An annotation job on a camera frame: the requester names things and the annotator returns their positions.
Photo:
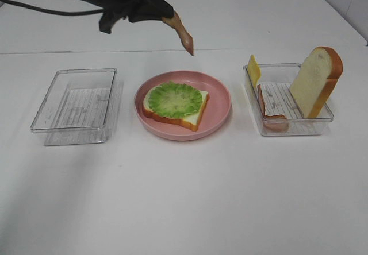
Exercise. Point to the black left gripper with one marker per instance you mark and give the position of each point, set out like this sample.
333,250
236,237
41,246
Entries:
142,10

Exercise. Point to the bacon strip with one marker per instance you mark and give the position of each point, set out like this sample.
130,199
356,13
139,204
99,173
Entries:
276,123
185,38

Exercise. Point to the green lettuce leaf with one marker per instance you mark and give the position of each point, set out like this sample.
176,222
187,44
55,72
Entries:
174,100

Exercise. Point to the bread slice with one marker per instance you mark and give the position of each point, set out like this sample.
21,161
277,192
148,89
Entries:
191,121
315,81

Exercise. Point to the yellow cheese slice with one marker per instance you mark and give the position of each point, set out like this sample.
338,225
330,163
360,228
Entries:
254,71

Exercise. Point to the left clear plastic tray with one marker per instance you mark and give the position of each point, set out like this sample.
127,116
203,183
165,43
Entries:
80,107

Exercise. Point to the clear plastic tray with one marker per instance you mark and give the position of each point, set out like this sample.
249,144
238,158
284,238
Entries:
274,109
80,107

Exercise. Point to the pink round plate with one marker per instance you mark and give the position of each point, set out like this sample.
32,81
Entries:
215,114

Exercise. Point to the right clear plastic tray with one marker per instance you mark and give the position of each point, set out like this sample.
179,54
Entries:
274,109

